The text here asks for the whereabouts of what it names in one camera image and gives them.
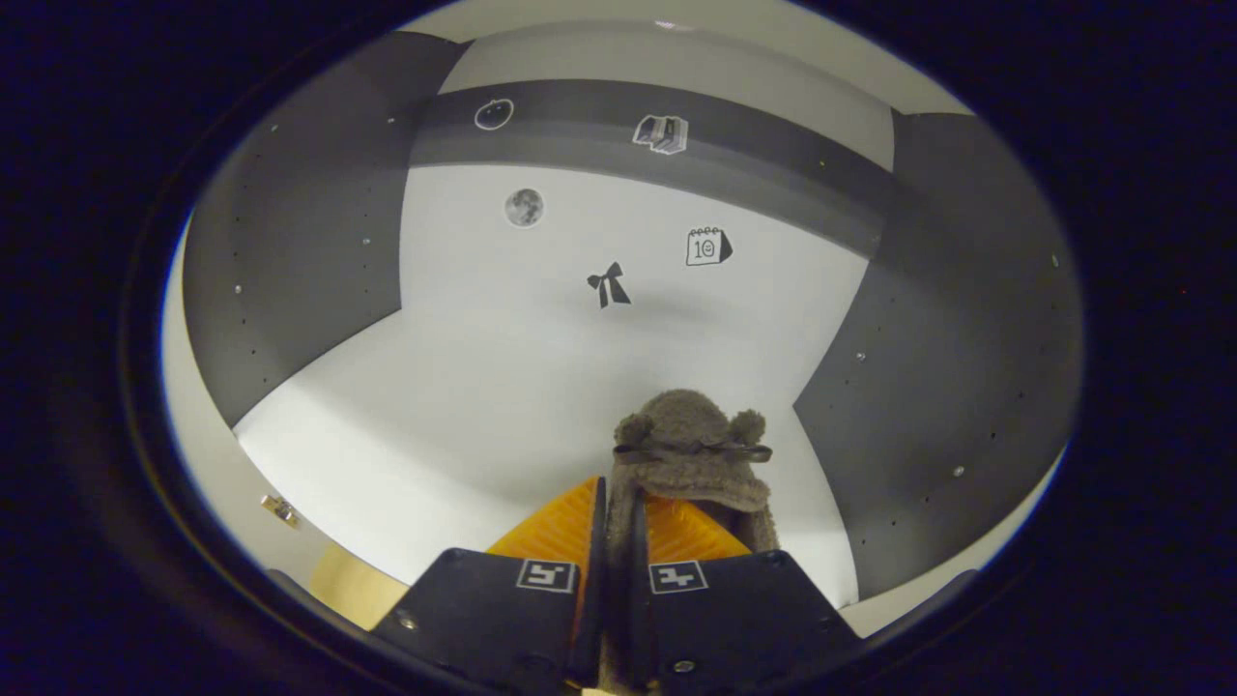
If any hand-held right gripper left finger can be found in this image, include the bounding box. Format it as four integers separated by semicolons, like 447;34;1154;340
370;474;609;692

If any brown fuzzy shoe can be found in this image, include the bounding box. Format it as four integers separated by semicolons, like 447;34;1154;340
599;389;782;695

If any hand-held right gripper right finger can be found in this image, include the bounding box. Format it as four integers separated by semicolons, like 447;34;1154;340
628;493;864;692

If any white shoe cabinet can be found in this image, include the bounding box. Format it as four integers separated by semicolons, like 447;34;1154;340
159;0;1088;639

